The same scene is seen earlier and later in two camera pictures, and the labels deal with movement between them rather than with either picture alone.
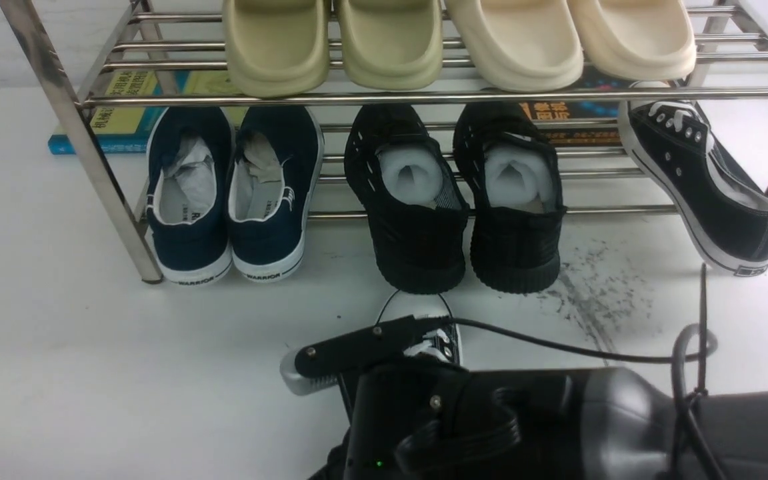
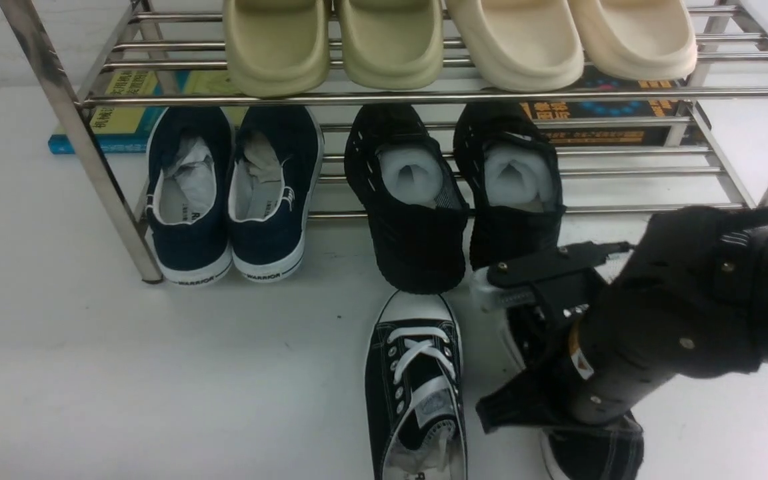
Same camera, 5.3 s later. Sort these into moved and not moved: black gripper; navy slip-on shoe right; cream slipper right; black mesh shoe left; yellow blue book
Moved: black gripper
Not moved: yellow blue book; cream slipper right; navy slip-on shoe right; black mesh shoe left
